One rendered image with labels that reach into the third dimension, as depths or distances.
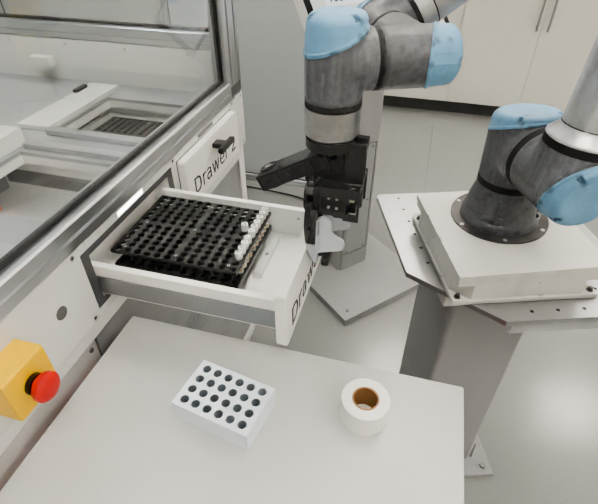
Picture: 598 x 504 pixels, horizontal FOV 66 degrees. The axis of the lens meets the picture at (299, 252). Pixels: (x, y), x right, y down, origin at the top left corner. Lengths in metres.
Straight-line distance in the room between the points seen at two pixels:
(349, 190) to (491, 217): 0.40
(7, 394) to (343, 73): 0.55
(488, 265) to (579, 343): 1.22
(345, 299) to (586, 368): 0.91
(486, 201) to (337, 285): 1.12
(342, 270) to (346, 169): 1.41
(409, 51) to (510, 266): 0.46
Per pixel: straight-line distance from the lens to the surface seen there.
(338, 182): 0.66
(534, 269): 0.93
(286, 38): 2.42
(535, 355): 1.97
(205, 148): 1.07
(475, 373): 1.24
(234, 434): 0.68
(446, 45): 0.63
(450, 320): 1.06
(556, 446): 1.76
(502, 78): 3.73
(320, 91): 0.60
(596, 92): 0.79
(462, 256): 0.91
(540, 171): 0.82
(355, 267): 2.07
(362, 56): 0.59
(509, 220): 0.97
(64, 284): 0.77
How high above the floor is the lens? 1.38
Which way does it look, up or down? 39 degrees down
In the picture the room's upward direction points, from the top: straight up
